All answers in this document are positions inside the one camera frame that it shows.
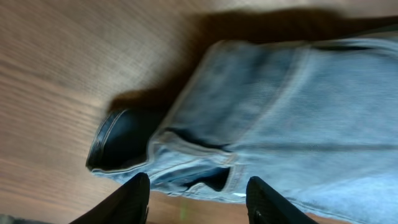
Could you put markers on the light blue denim jeans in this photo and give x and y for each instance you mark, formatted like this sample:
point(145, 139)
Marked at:
point(317, 122)

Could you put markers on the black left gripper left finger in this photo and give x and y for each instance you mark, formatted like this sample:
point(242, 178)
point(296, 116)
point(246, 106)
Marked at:
point(127, 205)

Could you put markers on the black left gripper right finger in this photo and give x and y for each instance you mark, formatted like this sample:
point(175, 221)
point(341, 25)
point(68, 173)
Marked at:
point(266, 206)

